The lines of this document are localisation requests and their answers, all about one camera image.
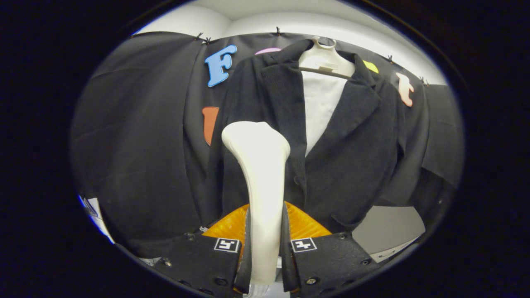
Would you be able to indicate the black backdrop cloth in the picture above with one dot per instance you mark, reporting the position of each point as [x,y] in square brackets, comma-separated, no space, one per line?
[136,145]

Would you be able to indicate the white shirt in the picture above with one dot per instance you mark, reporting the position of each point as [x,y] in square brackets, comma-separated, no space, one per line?
[323,107]

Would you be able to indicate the grey cabinet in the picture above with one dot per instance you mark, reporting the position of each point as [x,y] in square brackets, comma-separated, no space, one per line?
[389,227]

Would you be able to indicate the black suit jacket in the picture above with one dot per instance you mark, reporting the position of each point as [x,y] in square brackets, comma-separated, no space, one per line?
[352,157]

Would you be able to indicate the white garment steamer head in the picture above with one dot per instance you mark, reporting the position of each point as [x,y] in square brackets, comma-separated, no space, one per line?
[263,174]

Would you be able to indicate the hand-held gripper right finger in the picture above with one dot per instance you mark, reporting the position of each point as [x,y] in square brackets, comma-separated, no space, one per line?
[288,269]

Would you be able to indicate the white clothes hanger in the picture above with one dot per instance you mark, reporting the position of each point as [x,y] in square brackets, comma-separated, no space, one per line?
[325,60]

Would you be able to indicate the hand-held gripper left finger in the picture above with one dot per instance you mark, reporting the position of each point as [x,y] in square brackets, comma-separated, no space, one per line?
[245,269]

